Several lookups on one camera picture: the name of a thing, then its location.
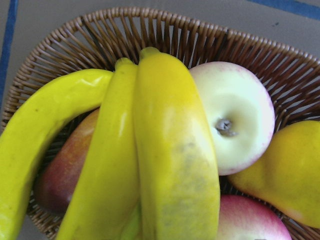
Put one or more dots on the yellow banana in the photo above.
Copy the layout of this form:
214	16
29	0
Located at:
31	130
180	190
108	187

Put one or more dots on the pale apple with stem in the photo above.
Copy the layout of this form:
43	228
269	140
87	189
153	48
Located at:
239	111

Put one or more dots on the red mango fruit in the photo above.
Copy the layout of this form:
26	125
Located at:
55	186

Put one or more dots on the red yellow apple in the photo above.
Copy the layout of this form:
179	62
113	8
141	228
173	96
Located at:
242	218

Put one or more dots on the yellow pear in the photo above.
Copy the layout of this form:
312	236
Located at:
287	175

